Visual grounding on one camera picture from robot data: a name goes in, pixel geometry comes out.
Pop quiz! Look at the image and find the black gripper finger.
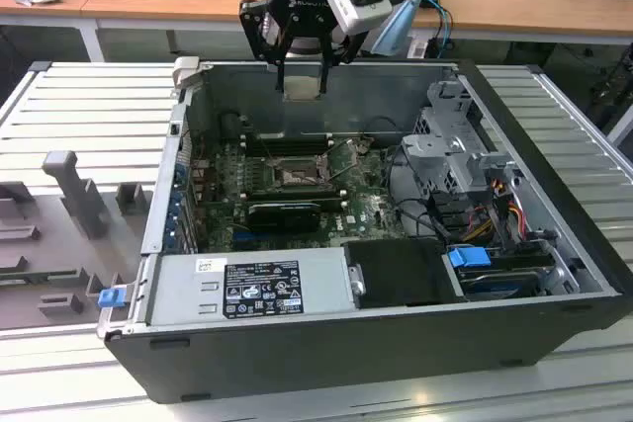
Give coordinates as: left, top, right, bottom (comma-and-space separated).
239, 0, 294, 93
318, 30, 370, 96

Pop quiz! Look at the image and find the silver square CPU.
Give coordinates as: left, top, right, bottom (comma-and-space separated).
284, 74, 322, 101

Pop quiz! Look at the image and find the black RAM slot row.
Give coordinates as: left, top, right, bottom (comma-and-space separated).
245, 183, 347, 207
245, 132, 333, 156

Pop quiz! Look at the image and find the CPU socket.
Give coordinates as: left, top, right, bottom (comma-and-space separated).
269, 154, 331, 190

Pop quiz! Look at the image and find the silver metal drive cage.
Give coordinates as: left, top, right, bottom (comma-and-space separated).
400, 79, 521, 207

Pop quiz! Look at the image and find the green motherboard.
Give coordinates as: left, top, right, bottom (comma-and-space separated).
190, 137, 403, 253

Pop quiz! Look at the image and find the black graphics card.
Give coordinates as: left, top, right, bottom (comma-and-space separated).
246, 202, 320, 234

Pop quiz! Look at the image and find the black plastic shroud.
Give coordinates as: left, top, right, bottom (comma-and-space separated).
342, 238, 469, 309

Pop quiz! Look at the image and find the blue disk carrier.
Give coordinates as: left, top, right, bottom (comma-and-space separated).
447, 246, 491, 273

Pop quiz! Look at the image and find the silver power supply unit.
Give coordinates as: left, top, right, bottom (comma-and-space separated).
147, 249, 358, 327

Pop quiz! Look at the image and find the dark hard disk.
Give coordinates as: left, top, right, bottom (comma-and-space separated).
457, 266, 548, 300

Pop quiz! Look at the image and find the grey parts rack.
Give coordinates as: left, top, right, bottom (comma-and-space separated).
0, 149, 155, 332

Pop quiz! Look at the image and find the blue plastic case latch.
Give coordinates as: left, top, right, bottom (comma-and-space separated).
98, 288, 126, 308

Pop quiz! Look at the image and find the black PC case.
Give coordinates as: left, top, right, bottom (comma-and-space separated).
96, 56, 625, 406

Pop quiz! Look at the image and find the grey case corner handle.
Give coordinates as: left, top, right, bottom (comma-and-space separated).
171, 56, 202, 93

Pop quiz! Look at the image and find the blue cable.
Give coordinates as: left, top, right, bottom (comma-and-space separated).
419, 0, 454, 60

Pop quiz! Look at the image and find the black cable bundle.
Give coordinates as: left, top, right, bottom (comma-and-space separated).
423, 197, 449, 243

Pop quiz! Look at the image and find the orange yellow red wire bundle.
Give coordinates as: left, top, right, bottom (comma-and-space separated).
464, 194, 526, 241

